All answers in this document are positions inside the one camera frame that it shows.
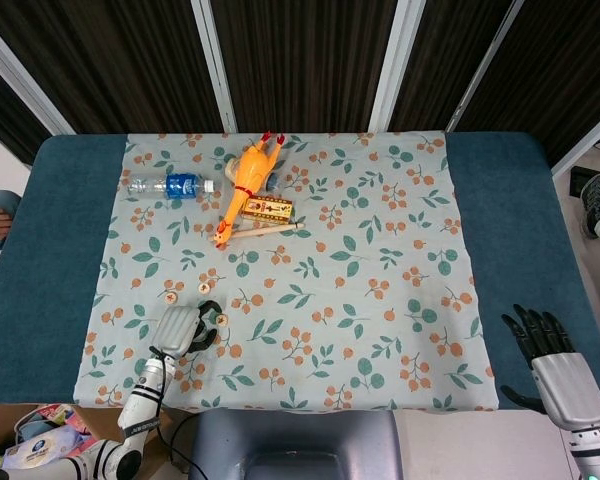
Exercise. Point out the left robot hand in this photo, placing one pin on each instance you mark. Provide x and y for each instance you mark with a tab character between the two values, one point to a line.
177	327

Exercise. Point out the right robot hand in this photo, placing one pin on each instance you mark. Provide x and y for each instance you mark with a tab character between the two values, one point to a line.
565	385

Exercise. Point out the wooden chess piece red character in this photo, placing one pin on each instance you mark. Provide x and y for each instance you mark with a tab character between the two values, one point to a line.
170	298

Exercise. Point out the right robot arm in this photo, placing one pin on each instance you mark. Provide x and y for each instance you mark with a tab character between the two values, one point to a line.
592	450

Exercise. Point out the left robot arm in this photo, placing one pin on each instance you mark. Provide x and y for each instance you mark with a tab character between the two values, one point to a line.
142	400

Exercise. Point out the yellow red small box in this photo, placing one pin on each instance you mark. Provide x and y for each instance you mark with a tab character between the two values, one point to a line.
267	209

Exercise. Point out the cardboard box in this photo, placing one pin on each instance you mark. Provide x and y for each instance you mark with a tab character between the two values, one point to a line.
100	420

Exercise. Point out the wooden stick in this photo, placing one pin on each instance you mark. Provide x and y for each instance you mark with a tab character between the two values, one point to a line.
265	231

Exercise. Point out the floral print tablecloth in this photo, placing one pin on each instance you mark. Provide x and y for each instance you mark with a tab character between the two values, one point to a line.
305	280

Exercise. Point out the clear water bottle blue label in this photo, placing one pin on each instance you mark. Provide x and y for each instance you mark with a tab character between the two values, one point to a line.
180	185

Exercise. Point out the pink package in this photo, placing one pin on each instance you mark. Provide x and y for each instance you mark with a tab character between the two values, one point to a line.
60	416

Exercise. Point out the teal table cover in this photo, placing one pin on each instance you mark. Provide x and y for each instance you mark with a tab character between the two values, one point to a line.
45	260

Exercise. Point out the clear bottle grey contents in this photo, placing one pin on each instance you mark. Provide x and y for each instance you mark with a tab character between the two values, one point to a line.
275	181

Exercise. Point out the orange rubber chicken toy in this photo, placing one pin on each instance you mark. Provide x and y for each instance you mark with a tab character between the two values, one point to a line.
252	167

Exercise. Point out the black sneaker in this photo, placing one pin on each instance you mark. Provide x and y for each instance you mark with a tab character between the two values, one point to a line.
596	200

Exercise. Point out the white wet wipes pack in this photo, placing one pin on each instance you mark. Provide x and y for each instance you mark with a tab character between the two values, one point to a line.
35	450

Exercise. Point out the white partition frame post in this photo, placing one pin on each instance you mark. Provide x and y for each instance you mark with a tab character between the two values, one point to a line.
587	140
397	65
215	65
485	65
25	80

